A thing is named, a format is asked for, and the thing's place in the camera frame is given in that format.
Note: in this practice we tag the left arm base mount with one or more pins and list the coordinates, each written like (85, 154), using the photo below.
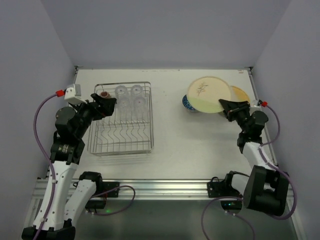
(99, 203)

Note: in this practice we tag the green plate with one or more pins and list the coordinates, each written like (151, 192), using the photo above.
(204, 94)

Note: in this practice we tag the blue patterned bowl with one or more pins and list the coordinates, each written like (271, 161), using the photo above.
(187, 104)

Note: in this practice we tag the brown ceramic mug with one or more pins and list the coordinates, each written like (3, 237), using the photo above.
(105, 95)

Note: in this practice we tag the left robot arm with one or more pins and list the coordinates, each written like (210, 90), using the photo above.
(57, 217)

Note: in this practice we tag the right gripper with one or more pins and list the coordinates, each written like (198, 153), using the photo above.
(236, 111)

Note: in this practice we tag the metal wire dish rack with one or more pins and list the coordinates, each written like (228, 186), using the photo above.
(112, 136)

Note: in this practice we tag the beige floral plate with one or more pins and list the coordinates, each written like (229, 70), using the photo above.
(239, 94)

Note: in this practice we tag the aluminium front rail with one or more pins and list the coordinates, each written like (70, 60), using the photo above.
(148, 189)

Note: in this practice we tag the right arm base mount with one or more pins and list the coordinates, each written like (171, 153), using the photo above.
(222, 188)

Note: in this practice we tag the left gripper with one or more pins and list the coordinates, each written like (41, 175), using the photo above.
(97, 107)

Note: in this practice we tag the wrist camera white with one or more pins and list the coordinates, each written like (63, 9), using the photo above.
(255, 103)
(73, 94)

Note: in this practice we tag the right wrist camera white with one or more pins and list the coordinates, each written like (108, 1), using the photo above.
(255, 103)

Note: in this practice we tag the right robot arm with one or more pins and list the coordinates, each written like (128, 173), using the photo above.
(266, 189)

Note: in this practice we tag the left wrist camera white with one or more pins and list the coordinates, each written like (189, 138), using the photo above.
(73, 94)

